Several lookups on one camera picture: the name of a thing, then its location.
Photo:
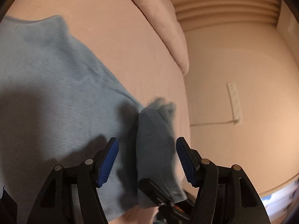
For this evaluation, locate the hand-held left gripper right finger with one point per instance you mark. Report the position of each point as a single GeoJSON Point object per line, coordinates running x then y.
{"type": "Point", "coordinates": [186, 165]}

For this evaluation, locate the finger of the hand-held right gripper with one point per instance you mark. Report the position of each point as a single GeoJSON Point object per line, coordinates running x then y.
{"type": "Point", "coordinates": [158, 190]}

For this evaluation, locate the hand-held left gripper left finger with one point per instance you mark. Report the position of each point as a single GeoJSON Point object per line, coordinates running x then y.
{"type": "Point", "coordinates": [107, 163]}

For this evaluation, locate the light blue denim pants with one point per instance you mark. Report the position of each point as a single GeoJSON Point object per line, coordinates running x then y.
{"type": "Point", "coordinates": [58, 98]}

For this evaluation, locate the white power strip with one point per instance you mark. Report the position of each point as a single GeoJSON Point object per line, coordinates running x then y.
{"type": "Point", "coordinates": [234, 102]}

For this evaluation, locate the blue white patterned object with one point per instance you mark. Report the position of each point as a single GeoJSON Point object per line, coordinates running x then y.
{"type": "Point", "coordinates": [278, 197]}

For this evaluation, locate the pink duvet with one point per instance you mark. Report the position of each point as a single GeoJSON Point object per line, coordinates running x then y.
{"type": "Point", "coordinates": [163, 23]}

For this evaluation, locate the pink curtain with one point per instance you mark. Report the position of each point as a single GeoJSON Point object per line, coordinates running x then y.
{"type": "Point", "coordinates": [224, 4]}

